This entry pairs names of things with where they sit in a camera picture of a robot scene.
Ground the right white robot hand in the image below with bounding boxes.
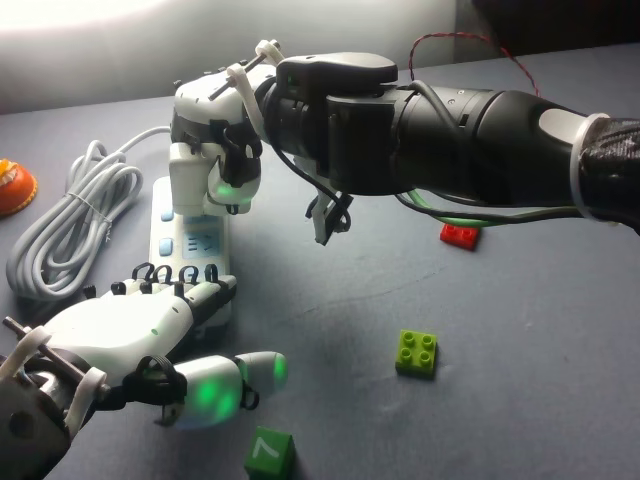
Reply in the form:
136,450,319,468
168,66,265,217

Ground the orange toy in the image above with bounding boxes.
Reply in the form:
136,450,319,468
0,157,39,218

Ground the grey table cloth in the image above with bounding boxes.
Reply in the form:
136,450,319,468
0,43,640,480

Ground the lime green toy brick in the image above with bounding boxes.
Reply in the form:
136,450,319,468
394,328,440,380

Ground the grey power strip cable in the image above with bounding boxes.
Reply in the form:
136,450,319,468
5,125,174,301

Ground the red toy brick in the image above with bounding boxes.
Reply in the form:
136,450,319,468
439,222,483,251

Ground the white power strip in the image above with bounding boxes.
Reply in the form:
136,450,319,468
148,176,239,342

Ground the white power adapter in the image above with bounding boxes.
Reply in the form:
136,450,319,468
168,141,227,218

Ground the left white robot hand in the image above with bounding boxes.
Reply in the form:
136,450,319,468
48,261,291,432

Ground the green cube number 7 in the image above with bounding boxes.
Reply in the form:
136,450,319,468
243,425,297,480

